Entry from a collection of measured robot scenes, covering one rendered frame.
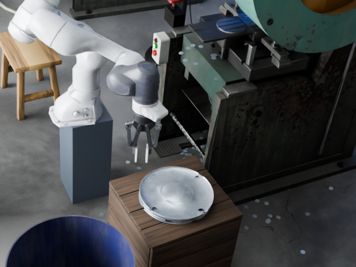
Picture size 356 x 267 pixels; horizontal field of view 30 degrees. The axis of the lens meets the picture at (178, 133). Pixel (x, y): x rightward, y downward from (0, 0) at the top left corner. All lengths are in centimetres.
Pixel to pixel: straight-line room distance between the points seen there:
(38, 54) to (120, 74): 122
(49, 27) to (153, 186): 77
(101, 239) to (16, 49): 137
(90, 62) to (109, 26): 176
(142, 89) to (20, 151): 124
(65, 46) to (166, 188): 71
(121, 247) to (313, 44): 101
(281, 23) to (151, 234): 90
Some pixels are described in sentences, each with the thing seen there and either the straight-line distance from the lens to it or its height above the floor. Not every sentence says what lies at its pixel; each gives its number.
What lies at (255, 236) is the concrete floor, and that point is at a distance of 303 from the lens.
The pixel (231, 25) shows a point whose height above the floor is 79.
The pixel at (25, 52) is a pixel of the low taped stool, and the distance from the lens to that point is 343.
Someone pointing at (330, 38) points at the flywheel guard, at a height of 98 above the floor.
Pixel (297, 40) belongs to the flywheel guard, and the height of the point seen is 100.
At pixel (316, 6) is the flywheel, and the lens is 251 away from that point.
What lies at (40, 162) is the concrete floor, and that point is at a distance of 327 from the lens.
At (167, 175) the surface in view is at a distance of 267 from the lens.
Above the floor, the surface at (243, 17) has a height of 78.
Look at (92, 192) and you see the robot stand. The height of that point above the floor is 4.
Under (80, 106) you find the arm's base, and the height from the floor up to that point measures 53.
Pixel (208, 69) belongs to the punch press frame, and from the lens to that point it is 288.
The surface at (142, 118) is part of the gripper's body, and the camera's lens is 231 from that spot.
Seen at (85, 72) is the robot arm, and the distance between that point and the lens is 265.
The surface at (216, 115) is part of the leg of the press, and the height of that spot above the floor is 53.
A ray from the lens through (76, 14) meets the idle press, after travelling 436.
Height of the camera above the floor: 222
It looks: 40 degrees down
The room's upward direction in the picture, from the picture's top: 7 degrees clockwise
